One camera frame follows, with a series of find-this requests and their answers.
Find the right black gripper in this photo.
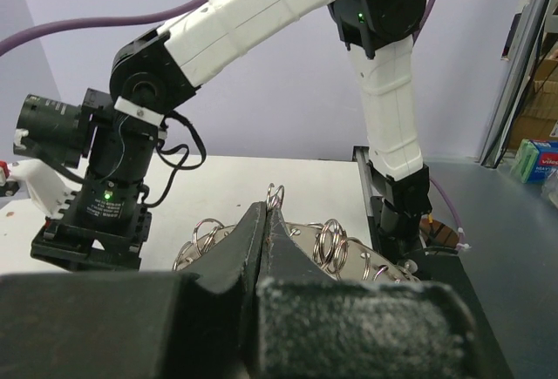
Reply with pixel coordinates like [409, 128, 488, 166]
[30, 89, 160, 271]

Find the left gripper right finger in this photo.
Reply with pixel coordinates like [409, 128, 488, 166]
[255, 210, 480, 378]

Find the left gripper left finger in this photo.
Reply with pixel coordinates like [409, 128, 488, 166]
[1, 202, 267, 378]

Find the metal disc keyring holder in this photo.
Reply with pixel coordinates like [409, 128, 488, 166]
[172, 185, 423, 294]

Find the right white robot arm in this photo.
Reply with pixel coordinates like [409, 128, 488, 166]
[1, 0, 369, 270]

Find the green blue sponge pack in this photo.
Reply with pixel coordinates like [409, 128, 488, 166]
[511, 139, 557, 183]

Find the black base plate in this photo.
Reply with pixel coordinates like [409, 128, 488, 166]
[404, 246, 514, 378]

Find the aluminium frame rail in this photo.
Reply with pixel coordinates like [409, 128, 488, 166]
[352, 146, 383, 252]

